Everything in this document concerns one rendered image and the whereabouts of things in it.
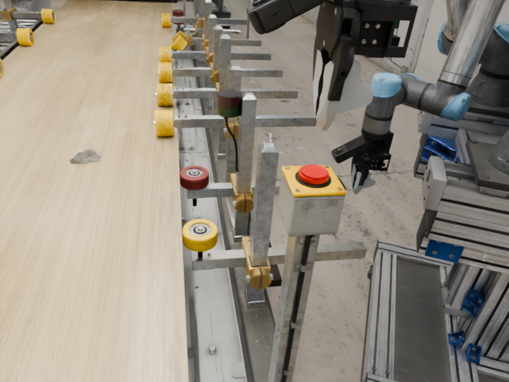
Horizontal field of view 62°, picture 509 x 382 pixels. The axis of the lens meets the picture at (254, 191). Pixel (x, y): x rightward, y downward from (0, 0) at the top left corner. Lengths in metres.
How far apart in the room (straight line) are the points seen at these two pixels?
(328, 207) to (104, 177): 0.76
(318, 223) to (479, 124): 1.12
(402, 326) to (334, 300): 0.42
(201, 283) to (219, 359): 0.25
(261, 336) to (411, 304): 1.00
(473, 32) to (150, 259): 0.93
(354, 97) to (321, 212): 0.15
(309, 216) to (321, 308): 1.52
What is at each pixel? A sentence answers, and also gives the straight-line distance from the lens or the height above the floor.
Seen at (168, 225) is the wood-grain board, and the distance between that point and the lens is 0.99.
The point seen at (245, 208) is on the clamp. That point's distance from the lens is 1.15.
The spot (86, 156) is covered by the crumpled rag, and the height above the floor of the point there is 0.91.
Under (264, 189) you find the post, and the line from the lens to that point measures 0.85.
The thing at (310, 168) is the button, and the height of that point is 1.23.
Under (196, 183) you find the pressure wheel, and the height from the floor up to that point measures 0.90.
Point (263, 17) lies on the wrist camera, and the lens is 0.46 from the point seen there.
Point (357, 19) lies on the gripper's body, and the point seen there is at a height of 1.43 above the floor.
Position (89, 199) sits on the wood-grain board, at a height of 0.90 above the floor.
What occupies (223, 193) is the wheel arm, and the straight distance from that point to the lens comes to 1.19.
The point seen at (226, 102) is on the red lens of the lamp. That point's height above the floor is 1.13.
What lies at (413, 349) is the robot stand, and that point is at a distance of 1.76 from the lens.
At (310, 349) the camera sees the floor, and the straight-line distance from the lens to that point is 1.91.
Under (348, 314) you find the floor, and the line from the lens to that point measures 2.07.
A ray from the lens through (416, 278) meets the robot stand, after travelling 2.04.
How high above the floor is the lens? 1.51
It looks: 33 degrees down
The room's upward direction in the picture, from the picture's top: 4 degrees clockwise
